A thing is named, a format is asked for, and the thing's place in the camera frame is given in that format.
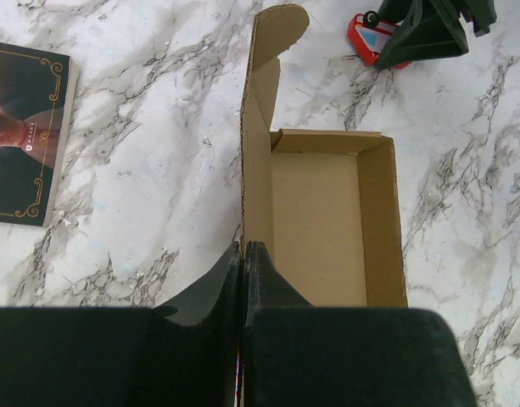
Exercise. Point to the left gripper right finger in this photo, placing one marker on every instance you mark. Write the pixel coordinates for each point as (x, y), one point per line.
(297, 354)

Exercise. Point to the cardboard box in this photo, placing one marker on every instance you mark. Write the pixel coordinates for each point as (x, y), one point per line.
(325, 203)

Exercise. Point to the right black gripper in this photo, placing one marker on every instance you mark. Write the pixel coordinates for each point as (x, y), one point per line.
(431, 29)

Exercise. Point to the dark paperback book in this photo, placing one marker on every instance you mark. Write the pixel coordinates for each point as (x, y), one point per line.
(37, 90)

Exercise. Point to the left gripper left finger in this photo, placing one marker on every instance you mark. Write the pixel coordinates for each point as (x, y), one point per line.
(183, 352)

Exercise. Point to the red toy ambulance car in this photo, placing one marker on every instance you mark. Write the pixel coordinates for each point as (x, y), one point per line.
(368, 35)

